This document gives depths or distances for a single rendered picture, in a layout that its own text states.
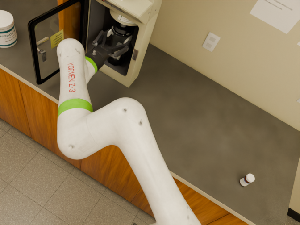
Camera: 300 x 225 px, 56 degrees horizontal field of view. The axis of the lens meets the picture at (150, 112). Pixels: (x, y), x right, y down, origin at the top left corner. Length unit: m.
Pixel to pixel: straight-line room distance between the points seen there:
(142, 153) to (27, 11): 1.37
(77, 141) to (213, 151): 0.89
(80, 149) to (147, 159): 0.20
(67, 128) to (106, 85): 0.76
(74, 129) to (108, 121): 0.11
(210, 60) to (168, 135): 0.57
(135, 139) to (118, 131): 0.06
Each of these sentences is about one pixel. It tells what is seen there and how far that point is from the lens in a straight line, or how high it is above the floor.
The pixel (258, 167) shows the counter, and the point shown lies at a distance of 1.65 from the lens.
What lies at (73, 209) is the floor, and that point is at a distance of 2.25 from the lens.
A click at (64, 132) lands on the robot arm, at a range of 0.86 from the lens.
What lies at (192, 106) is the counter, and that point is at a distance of 1.64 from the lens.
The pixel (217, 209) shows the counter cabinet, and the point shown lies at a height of 0.79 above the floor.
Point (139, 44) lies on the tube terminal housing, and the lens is 1.35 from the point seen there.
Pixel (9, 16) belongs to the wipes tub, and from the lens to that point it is 1.70.
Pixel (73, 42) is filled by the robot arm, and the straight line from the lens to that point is 1.16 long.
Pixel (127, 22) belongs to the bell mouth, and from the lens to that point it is 1.36.
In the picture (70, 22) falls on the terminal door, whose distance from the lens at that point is 1.39.
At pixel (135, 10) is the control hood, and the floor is 1.51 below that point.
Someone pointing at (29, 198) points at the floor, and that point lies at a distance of 2.29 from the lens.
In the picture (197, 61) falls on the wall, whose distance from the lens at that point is 1.83.
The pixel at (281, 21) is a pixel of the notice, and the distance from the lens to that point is 1.56.
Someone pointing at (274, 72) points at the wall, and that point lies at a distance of 1.73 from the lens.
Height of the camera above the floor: 2.19
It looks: 55 degrees down
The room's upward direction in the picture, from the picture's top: 25 degrees clockwise
